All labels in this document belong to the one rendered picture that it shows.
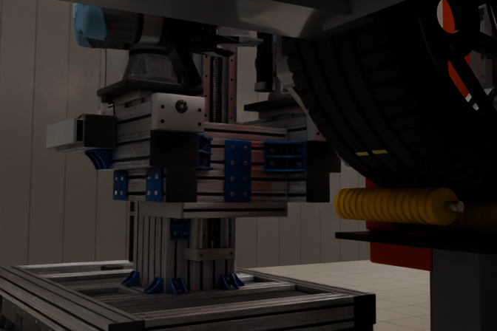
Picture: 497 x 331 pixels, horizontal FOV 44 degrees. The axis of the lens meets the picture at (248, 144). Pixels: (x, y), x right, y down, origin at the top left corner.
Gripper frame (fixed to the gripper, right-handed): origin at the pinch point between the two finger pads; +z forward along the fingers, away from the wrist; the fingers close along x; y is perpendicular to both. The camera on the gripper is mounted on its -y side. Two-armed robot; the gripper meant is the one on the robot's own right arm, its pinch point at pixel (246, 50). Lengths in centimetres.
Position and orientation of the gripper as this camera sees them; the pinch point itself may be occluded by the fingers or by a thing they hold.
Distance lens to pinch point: 132.4
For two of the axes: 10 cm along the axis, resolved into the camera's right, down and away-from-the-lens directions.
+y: 0.1, -10.0, 0.8
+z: 8.7, 0.5, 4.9
